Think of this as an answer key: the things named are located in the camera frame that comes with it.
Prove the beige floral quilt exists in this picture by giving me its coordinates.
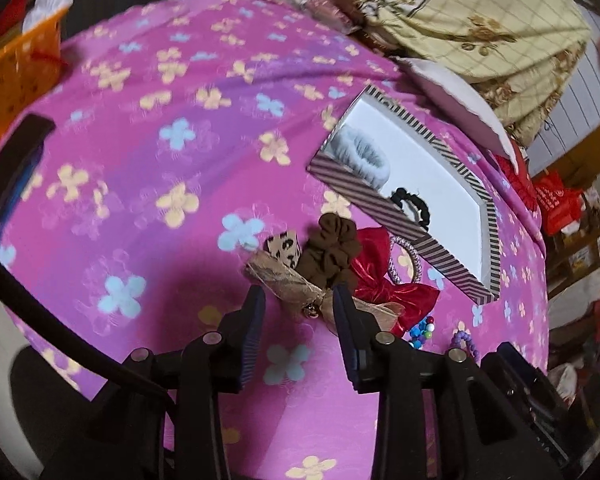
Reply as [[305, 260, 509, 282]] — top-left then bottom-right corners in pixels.
[[325, 0, 593, 146]]

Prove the fluffy light blue scrunchie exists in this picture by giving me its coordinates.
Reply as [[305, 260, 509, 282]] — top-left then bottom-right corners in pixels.
[[322, 127, 391, 191]]

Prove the glittery pink bangle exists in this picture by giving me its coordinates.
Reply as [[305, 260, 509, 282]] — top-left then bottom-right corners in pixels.
[[387, 236, 423, 286]]

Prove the brown scrunchie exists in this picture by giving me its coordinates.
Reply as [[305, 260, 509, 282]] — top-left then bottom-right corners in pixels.
[[297, 212, 363, 291]]

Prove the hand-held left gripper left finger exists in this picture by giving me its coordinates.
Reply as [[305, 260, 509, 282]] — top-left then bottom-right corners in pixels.
[[40, 285, 267, 480]]

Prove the red shopping bag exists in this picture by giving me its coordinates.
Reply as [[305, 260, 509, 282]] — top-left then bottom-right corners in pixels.
[[532, 170, 586, 236]]

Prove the pale pink pillow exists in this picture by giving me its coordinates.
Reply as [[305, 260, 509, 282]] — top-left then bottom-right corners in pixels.
[[395, 56, 518, 161]]

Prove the wooden chair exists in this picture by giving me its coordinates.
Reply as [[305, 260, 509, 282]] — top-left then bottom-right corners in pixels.
[[545, 185, 600, 301]]

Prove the purple bead bracelet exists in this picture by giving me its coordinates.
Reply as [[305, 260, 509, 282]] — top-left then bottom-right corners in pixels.
[[450, 329, 481, 361]]

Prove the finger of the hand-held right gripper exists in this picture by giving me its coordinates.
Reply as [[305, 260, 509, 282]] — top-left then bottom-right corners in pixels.
[[496, 341, 553, 393], [480, 351, 533, 411]]

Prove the striped cardboard box tray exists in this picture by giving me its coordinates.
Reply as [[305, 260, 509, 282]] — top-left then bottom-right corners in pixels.
[[306, 85, 501, 306]]

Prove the red fringed cushion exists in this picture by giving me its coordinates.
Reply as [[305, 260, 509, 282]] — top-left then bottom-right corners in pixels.
[[495, 140, 538, 211]]

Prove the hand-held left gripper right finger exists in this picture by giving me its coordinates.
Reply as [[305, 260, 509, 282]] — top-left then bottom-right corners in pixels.
[[331, 284, 563, 480]]

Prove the black flat object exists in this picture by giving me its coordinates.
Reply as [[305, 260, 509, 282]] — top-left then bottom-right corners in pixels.
[[0, 114, 56, 251]]

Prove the pink floral cloth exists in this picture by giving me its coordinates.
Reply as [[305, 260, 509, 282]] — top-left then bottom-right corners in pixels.
[[0, 0, 551, 480]]

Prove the white bundle in basket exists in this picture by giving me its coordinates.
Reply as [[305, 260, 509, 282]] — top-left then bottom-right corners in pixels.
[[22, 0, 75, 31]]

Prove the black scrunchie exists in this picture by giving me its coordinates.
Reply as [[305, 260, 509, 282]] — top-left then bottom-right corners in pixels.
[[391, 187, 433, 231]]

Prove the shiny red hair bow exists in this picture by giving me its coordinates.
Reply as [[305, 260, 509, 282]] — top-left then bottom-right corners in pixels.
[[352, 226, 441, 336]]

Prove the leopard burlap hair bow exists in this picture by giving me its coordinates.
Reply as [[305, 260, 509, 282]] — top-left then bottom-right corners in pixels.
[[245, 230, 401, 333]]

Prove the multicolour bead bracelet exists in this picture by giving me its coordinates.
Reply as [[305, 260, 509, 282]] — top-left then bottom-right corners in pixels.
[[407, 316, 437, 350]]

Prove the black cable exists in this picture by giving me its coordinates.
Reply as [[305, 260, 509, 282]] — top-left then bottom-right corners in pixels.
[[0, 245, 178, 416]]

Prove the orange plastic basket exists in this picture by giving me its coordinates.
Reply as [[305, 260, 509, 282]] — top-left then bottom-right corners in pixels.
[[0, 7, 73, 161]]

